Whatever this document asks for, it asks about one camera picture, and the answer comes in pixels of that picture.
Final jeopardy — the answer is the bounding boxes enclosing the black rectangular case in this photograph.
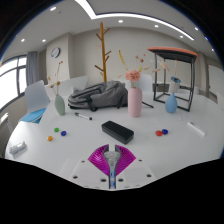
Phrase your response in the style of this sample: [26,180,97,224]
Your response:
[101,120,135,145]

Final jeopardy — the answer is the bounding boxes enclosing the green vase with dried stems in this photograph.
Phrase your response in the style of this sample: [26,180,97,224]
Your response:
[46,60,67,117]

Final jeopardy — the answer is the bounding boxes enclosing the white chair blue cushion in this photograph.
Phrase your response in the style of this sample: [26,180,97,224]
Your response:
[19,79,51,124]

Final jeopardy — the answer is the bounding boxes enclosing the grey backpack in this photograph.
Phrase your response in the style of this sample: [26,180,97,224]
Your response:
[67,79,129,112]

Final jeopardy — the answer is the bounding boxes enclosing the ceiling lights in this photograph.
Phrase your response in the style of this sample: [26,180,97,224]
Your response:
[19,0,216,53]

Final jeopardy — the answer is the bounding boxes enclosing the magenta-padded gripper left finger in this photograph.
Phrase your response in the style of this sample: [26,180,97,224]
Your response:
[68,143,110,189]

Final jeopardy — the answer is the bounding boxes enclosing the white rectangular bar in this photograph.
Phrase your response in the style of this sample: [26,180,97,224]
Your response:
[186,121,207,138]

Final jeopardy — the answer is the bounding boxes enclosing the grey curtain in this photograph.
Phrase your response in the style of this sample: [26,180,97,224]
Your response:
[25,50,39,86]

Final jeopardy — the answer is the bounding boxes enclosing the round wall clock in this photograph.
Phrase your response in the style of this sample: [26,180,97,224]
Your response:
[50,47,62,59]

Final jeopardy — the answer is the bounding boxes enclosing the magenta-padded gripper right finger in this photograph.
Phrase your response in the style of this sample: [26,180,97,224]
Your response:
[114,144,156,190]

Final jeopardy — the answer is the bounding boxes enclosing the window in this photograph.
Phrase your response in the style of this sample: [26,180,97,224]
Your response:
[0,54,28,111]

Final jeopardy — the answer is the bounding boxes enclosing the pink vase with flowers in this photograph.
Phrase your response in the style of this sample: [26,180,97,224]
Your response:
[117,49,162,118]

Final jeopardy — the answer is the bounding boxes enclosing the blue vase with flowers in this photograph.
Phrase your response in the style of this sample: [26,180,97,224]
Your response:
[159,59,182,114]

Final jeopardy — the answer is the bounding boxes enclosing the black and white marker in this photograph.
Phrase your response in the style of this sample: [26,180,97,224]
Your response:
[74,112,93,121]

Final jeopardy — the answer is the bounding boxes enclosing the wooden coat rack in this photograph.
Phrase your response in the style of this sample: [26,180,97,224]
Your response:
[94,21,113,83]

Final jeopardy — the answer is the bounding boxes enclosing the black frame stand orange top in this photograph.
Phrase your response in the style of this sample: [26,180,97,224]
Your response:
[146,46,199,113]

